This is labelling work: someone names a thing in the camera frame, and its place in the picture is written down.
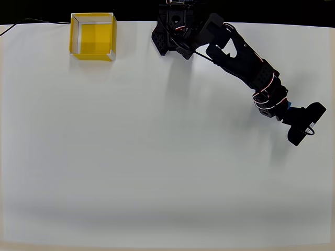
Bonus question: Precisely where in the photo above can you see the yellow open paper box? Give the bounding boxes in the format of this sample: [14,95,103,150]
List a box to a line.
[69,12,117,63]

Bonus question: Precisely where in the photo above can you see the black webcam with white label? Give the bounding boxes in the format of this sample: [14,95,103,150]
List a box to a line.
[283,102,328,147]

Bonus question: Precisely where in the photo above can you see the black webcam cable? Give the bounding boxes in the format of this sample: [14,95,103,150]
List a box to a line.
[157,15,316,136]

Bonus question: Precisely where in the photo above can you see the thin black table cable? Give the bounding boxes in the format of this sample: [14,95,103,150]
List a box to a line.
[0,17,72,37]

